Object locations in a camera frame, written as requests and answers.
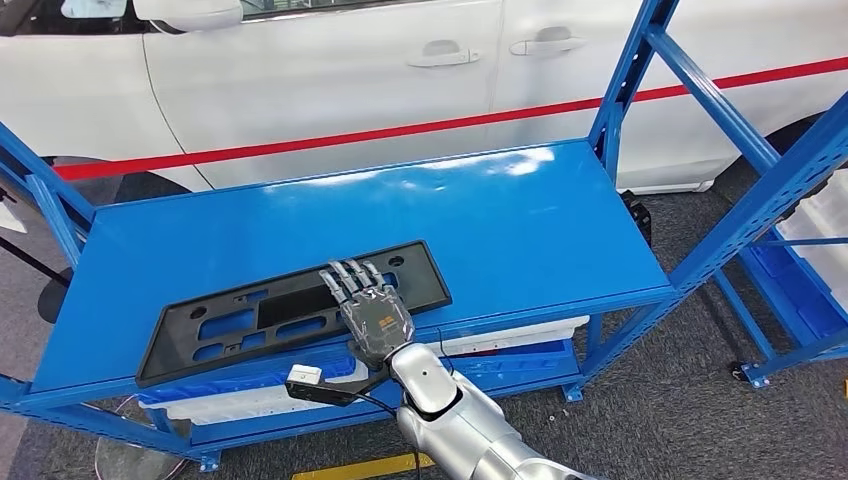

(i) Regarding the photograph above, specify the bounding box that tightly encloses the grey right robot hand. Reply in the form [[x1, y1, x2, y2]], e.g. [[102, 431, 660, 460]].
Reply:
[[317, 258, 417, 371]]

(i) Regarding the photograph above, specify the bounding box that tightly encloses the black plastic plate part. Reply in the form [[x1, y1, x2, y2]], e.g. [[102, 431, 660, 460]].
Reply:
[[135, 240, 454, 389]]

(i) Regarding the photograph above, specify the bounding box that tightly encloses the blue metal shelf rack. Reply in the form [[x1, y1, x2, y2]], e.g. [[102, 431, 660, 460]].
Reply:
[[0, 0, 848, 475]]

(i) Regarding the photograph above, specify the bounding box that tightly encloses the blue wheeled shelf rack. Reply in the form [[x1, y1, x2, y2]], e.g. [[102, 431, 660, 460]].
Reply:
[[712, 218, 848, 390]]

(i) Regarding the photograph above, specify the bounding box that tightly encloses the white plastic crate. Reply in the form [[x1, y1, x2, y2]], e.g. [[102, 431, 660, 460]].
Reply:
[[139, 360, 405, 425], [775, 188, 848, 313], [423, 316, 591, 359]]

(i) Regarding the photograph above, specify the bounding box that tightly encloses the blue plastic crate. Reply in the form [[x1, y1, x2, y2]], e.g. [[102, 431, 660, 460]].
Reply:
[[135, 344, 372, 407], [450, 341, 578, 392], [741, 245, 848, 339]]

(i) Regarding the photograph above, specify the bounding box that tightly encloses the red barrier belt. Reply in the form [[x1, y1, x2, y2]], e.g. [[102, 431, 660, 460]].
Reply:
[[52, 56, 848, 183]]

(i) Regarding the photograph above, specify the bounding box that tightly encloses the white car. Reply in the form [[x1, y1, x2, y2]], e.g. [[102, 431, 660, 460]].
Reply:
[[0, 0, 848, 197]]

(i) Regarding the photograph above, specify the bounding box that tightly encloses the thin black stand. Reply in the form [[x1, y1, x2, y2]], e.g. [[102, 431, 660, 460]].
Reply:
[[0, 235, 74, 326]]

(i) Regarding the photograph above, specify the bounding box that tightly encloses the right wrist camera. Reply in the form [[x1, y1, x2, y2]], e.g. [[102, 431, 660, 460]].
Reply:
[[284, 364, 392, 409]]

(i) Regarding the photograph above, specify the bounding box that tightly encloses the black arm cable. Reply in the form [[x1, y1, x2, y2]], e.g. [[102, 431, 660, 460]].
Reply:
[[357, 390, 425, 480]]

